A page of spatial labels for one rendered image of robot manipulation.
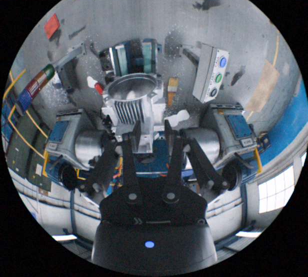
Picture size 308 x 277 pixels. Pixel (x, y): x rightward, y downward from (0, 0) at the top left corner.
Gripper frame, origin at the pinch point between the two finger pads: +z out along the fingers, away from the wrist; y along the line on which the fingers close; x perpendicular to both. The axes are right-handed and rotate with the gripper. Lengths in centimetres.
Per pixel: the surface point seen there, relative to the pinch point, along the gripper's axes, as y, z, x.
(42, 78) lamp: -33.0, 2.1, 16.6
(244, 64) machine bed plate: 55, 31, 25
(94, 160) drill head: -32.0, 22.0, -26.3
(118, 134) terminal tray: -9.9, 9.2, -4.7
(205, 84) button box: 14.1, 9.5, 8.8
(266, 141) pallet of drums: 459, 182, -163
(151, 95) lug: -0.1, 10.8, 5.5
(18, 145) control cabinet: -322, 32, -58
